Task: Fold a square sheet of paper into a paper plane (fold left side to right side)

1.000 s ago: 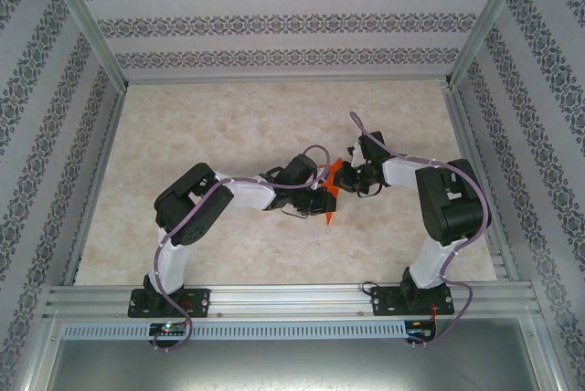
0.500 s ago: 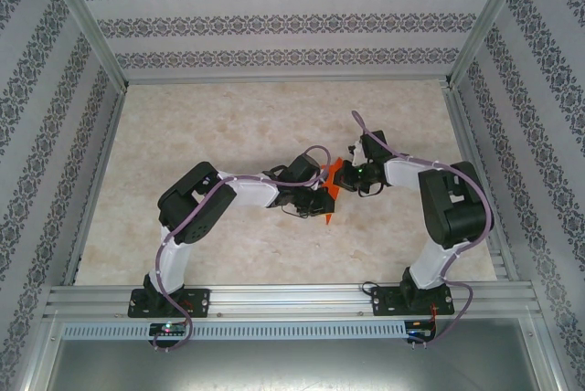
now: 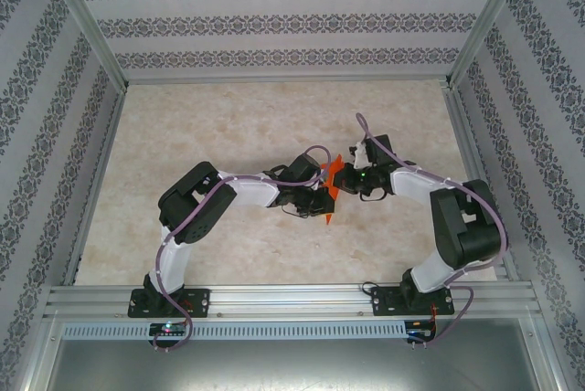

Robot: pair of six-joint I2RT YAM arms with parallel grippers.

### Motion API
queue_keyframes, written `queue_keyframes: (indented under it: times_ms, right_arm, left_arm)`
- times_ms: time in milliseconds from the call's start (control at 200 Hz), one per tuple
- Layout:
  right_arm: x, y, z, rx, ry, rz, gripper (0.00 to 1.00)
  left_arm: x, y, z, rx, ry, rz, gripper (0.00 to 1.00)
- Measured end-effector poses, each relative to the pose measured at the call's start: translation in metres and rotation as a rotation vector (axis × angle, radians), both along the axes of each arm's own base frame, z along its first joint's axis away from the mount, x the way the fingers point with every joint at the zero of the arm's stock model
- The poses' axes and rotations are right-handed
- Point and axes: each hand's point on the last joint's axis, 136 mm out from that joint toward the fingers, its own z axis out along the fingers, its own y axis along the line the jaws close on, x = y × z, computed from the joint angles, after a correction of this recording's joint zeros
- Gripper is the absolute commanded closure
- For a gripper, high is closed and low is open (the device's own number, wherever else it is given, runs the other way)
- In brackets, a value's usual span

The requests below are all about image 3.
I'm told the circuit board with green light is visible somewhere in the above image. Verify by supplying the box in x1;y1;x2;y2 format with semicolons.
149;322;187;336

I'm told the aluminium table side rail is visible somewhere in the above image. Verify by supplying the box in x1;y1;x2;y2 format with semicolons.
61;89;127;285
441;84;520;282

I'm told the aluminium mounting rail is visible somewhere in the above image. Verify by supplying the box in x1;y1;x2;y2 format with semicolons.
43;283;543;319

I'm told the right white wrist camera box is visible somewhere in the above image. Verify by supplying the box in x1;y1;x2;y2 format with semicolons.
349;142;374;168

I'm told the grey metal sheet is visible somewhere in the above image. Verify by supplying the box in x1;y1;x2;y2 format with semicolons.
45;339;563;391

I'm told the aluminium frame post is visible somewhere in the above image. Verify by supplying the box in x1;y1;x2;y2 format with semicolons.
36;0;129;90
445;0;536;89

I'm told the orange square paper sheet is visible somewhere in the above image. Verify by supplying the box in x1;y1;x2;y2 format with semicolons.
319;153;345;227

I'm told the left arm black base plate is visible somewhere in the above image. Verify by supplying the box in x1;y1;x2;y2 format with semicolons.
127;288;211;318

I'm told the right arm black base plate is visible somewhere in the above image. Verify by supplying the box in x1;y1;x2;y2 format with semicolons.
370;285;456;317

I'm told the slotted grey cable duct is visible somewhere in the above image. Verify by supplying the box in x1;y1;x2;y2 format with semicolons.
61;321;408;340

